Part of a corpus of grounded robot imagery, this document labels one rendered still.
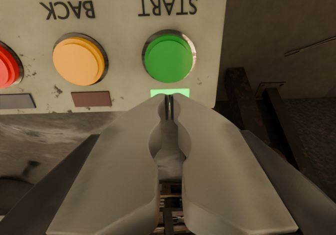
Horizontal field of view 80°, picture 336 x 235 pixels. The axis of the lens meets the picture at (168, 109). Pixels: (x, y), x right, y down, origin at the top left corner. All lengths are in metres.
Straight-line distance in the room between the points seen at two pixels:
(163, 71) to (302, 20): 0.87
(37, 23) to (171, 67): 0.11
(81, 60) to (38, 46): 0.04
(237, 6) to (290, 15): 0.22
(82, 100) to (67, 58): 0.05
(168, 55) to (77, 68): 0.08
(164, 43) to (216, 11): 0.05
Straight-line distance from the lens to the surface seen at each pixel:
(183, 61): 0.17
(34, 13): 0.20
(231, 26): 0.90
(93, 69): 0.18
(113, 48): 0.18
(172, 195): 2.49
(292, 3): 0.94
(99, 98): 0.20
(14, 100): 0.24
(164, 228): 0.50
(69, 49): 0.18
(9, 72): 0.22
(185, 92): 0.19
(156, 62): 0.17
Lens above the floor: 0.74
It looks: 37 degrees down
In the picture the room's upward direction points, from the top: 179 degrees clockwise
